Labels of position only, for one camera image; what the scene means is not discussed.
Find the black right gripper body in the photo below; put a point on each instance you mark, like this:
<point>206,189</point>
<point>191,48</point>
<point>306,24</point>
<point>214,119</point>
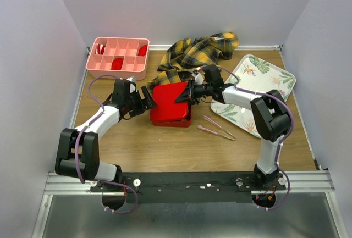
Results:
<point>191,92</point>

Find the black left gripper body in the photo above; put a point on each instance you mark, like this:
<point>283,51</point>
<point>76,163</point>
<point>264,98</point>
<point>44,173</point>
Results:
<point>135,104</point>

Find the red box lid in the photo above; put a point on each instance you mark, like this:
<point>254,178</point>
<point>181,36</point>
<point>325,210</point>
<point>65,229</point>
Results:
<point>165,94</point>

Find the pink tongs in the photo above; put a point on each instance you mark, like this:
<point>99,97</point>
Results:
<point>220,131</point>

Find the red cookie box with tray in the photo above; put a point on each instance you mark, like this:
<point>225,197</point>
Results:
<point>171,115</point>

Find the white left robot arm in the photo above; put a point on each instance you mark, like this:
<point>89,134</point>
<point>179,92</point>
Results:
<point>78,149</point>

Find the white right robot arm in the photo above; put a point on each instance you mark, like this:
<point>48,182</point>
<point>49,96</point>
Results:
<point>273,119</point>

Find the yellow plaid shirt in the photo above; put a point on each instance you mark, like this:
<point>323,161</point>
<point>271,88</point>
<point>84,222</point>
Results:
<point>184,56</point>

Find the red item lower compartment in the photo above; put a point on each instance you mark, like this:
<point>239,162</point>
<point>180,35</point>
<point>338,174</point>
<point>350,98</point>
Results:
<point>117,63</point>

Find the red item compartment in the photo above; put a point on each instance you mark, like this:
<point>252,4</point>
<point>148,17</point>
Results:
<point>117,63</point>
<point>143,50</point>

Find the pink divided organizer box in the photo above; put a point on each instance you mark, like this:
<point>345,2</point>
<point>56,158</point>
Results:
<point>118,56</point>

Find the red item upper compartment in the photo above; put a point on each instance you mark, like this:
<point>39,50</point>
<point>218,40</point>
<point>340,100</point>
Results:
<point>143,50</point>

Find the floral serving tray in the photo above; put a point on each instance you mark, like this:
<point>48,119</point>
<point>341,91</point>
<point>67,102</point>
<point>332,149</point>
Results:
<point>256,74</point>

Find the red white striped item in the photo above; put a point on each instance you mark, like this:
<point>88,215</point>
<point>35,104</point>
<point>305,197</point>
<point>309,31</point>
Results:
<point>100,49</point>

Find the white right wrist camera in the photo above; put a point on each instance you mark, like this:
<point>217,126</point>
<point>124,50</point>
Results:
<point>198,78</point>

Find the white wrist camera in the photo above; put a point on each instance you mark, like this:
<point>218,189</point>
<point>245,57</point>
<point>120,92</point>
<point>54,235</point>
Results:
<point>132,82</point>
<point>198,78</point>

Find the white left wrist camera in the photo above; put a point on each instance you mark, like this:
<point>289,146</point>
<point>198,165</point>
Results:
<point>132,82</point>

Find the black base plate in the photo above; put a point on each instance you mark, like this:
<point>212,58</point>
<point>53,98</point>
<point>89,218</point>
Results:
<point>200,187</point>

